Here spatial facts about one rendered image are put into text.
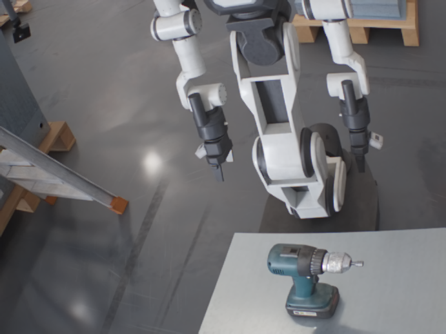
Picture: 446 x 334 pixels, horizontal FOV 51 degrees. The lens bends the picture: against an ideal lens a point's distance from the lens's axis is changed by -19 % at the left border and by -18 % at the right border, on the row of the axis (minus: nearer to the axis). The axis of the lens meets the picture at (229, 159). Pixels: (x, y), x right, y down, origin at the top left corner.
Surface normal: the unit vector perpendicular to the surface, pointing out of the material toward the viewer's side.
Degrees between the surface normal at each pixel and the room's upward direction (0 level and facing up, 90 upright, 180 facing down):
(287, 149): 66
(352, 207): 0
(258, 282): 0
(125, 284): 0
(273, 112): 80
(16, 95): 90
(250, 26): 90
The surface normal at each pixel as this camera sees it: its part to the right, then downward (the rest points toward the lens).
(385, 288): -0.30, -0.70
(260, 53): -0.22, 0.71
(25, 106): 0.90, 0.02
